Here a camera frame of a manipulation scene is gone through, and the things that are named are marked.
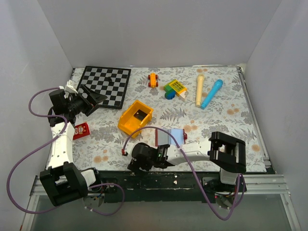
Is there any blue toy microphone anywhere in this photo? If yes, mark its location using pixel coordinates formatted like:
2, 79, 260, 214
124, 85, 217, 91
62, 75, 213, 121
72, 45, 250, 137
200, 79, 223, 109

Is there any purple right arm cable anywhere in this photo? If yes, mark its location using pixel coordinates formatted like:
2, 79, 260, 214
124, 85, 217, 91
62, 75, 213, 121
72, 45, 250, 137
121, 126, 246, 221

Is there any red leather card holder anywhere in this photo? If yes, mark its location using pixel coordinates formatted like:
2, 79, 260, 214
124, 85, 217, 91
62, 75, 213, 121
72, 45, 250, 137
155, 128, 187, 146

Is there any black block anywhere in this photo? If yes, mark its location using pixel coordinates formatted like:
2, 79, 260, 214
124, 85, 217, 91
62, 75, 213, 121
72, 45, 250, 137
134, 110, 147, 121

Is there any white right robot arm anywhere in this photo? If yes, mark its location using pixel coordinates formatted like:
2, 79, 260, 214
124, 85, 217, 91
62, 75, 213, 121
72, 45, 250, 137
122, 132, 246, 191

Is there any floral table mat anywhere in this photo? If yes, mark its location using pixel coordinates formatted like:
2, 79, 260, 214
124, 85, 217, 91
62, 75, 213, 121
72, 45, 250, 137
73, 67, 266, 173

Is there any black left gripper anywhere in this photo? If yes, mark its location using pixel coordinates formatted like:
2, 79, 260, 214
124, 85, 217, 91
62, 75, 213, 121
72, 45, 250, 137
67, 85, 107, 116

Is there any orange toy car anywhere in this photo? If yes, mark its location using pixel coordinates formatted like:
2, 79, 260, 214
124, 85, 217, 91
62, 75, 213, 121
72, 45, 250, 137
148, 73, 158, 88

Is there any colourful toy block house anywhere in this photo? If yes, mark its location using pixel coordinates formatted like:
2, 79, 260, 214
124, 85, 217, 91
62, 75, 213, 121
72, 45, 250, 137
164, 79, 187, 101

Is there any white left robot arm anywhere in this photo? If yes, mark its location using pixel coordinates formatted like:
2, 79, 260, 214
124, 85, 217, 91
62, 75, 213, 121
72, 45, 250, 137
39, 84, 107, 206

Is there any yellow plastic bin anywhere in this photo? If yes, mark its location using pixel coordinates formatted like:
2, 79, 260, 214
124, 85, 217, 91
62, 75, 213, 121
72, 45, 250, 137
117, 100, 154, 135

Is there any cream toy microphone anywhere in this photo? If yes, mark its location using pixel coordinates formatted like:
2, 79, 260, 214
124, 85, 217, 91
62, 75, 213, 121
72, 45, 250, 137
195, 74, 205, 107

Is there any black front table rail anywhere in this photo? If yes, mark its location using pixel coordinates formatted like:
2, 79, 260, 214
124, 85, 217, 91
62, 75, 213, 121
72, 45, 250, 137
42, 169, 276, 204

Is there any black white chessboard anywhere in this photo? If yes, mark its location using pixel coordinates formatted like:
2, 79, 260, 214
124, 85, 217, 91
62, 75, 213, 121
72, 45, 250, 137
77, 66, 131, 109

